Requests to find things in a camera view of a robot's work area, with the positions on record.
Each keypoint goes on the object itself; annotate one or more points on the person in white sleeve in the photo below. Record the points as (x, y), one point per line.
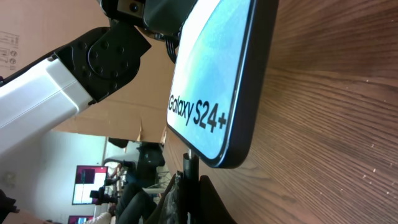
(108, 217)

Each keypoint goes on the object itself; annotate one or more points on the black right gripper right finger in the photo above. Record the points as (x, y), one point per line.
(211, 209)

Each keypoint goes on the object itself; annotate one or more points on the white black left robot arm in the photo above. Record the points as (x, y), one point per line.
(69, 79)

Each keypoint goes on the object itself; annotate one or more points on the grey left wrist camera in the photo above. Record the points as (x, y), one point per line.
(123, 9)

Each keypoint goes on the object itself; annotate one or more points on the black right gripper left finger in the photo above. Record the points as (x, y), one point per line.
(171, 209)

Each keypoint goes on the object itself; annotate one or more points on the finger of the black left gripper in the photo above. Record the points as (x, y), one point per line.
(167, 16)

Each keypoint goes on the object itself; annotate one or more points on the red white computer monitor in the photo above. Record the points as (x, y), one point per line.
(88, 179)

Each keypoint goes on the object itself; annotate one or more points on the blue Galaxy smartphone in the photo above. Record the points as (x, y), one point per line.
(218, 78)

